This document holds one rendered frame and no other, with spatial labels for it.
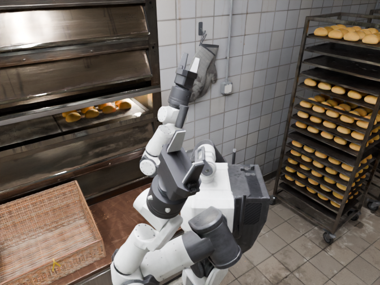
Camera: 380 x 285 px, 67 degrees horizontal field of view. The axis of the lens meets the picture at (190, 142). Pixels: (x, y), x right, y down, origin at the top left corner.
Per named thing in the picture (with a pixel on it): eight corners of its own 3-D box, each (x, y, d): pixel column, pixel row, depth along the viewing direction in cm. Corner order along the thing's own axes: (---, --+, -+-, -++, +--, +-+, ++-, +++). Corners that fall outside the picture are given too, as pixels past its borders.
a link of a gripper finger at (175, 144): (174, 133, 56) (166, 153, 60) (188, 130, 57) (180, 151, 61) (171, 126, 56) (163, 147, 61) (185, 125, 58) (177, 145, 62)
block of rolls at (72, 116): (49, 96, 234) (47, 90, 231) (106, 86, 256) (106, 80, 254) (67, 124, 190) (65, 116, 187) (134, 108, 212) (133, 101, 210)
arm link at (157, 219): (134, 188, 66) (127, 212, 73) (168, 221, 63) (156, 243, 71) (167, 164, 73) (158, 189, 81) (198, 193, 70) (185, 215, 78)
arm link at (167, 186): (171, 197, 53) (156, 227, 61) (213, 186, 58) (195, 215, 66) (147, 146, 59) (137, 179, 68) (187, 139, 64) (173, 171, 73)
